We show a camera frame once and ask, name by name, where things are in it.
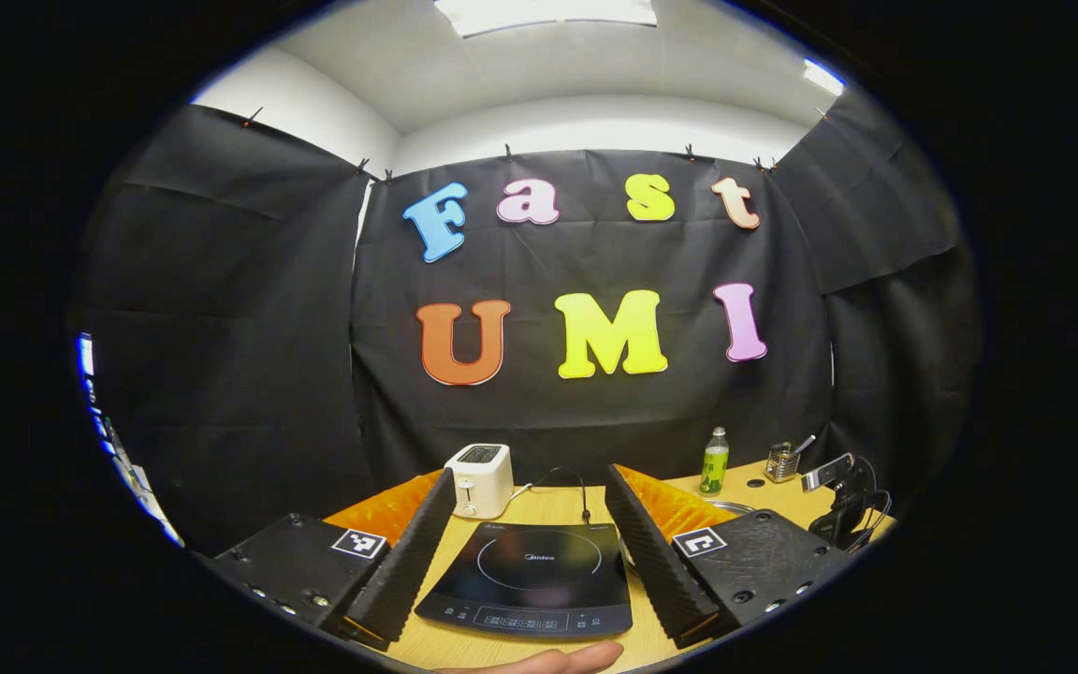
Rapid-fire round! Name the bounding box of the black induction cooktop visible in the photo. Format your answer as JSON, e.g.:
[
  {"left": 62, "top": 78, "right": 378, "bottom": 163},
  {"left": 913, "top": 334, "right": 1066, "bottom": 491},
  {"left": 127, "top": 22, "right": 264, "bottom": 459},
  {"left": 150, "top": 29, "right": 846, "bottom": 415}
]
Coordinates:
[{"left": 413, "top": 520, "right": 635, "bottom": 642}]

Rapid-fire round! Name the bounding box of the white toaster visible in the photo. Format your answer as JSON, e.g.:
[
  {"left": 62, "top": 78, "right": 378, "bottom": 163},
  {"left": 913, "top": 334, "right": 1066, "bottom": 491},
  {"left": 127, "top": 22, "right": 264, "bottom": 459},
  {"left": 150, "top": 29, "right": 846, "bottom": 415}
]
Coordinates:
[{"left": 444, "top": 443, "right": 515, "bottom": 520}]

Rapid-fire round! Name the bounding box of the black power cable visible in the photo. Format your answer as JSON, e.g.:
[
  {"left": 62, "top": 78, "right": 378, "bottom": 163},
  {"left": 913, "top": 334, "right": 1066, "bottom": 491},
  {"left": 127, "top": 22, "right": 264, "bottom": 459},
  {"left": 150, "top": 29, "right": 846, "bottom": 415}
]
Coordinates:
[{"left": 528, "top": 465, "right": 593, "bottom": 525}]

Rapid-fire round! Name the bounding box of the large ceiling light panel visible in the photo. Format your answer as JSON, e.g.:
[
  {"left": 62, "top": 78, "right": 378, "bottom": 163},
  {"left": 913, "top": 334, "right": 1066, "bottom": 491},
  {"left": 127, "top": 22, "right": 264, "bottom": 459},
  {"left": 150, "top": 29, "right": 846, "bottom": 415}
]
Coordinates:
[{"left": 433, "top": 0, "right": 659, "bottom": 38}]

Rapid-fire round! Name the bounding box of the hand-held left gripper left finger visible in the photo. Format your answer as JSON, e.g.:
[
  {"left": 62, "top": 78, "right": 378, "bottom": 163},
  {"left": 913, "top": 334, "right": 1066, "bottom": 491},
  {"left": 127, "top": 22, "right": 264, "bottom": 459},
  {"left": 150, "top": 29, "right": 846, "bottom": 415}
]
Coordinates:
[{"left": 211, "top": 468, "right": 458, "bottom": 652}]

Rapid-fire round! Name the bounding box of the small ceiling light panel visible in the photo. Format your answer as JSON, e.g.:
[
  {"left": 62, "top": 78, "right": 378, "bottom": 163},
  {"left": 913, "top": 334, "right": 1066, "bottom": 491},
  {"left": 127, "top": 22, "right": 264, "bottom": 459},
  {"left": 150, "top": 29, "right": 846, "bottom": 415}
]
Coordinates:
[{"left": 803, "top": 58, "right": 847, "bottom": 97}]

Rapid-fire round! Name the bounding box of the green drink bottle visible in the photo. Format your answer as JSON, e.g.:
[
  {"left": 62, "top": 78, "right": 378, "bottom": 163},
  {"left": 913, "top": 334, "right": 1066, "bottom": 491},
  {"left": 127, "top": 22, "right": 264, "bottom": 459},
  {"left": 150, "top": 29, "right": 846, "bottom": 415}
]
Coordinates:
[{"left": 698, "top": 427, "right": 730, "bottom": 497}]

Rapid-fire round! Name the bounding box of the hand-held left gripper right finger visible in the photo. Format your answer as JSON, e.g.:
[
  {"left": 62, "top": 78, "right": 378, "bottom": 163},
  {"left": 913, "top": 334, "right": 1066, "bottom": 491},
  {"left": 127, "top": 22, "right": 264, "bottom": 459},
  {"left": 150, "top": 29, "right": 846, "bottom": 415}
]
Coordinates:
[{"left": 603, "top": 462, "right": 853, "bottom": 650}]

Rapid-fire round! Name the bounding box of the metal mesh utensil holder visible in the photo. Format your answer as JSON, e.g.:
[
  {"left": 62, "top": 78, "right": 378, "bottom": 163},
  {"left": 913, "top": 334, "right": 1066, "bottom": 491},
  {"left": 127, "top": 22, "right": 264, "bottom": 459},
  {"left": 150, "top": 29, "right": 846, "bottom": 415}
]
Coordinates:
[{"left": 765, "top": 442, "right": 802, "bottom": 484}]

